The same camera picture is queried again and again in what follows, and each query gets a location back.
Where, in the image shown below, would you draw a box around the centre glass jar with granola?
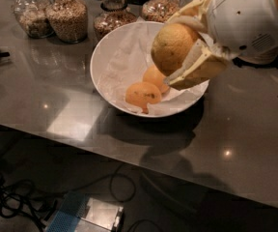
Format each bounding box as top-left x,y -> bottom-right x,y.
94,0 -> 137,40

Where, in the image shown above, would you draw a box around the black floor cables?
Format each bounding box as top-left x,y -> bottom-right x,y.
0,152 -> 166,232

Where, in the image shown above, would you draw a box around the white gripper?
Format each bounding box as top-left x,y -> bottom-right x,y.
164,0 -> 278,90

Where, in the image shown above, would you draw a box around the right glass jar with cereal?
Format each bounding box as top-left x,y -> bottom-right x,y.
141,0 -> 180,22

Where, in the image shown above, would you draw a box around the orange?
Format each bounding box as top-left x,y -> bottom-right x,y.
151,23 -> 202,76
142,65 -> 169,94
125,82 -> 162,114

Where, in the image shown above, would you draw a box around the far left glass jar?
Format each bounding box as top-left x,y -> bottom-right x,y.
12,0 -> 54,39

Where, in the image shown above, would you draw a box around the white paper liner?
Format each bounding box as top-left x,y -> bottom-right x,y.
98,16 -> 209,117

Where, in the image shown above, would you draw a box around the grain filled glass jar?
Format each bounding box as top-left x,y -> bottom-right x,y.
45,0 -> 88,44

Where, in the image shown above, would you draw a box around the blue and metal floor box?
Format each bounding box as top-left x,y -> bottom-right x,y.
45,192 -> 124,232

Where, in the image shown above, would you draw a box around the stack of white plates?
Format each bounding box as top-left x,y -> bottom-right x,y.
240,46 -> 278,65

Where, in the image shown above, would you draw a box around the white ceramic bowl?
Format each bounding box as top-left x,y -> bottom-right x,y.
90,20 -> 210,118

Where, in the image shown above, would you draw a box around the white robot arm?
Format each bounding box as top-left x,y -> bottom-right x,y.
165,0 -> 278,90

